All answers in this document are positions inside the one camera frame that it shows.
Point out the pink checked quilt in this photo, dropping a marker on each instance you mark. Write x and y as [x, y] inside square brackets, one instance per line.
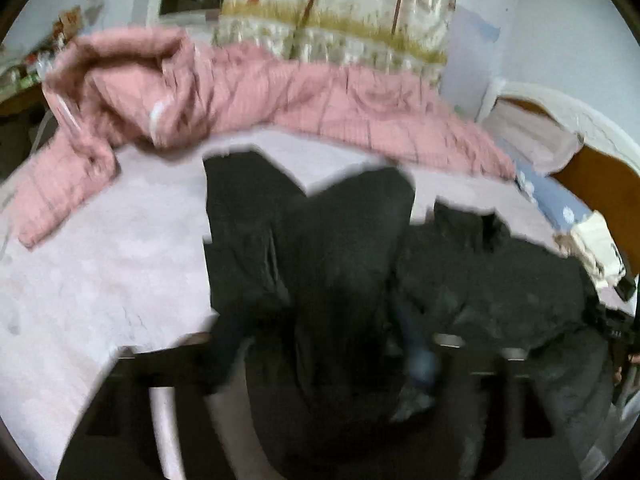
[250, 85]

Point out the pink pillow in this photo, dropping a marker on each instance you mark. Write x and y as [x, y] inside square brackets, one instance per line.
[530, 135]

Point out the bed with pink sheet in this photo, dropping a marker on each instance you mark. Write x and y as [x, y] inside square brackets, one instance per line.
[100, 285]

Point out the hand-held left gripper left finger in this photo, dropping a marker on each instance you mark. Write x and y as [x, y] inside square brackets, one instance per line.
[227, 350]

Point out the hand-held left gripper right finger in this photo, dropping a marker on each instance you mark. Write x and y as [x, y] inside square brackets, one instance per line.
[420, 365]

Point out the wooden desk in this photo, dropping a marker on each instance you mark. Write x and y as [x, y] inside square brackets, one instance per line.
[20, 105]

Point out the person's right hand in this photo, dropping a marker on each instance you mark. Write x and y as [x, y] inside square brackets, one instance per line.
[631, 360]

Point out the small black cloth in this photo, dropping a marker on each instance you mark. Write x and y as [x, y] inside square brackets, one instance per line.
[627, 288]

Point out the cream folded garment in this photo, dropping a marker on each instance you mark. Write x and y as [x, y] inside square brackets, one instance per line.
[595, 240]

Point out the blue dotted pillow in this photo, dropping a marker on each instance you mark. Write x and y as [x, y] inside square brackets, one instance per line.
[550, 195]

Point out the black puffer jacket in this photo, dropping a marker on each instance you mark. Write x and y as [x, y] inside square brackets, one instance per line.
[340, 260]

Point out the tree print curtain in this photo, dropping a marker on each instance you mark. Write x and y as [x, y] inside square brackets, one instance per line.
[325, 10]

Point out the white and wooden headboard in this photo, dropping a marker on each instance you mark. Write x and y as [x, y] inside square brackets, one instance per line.
[600, 160]

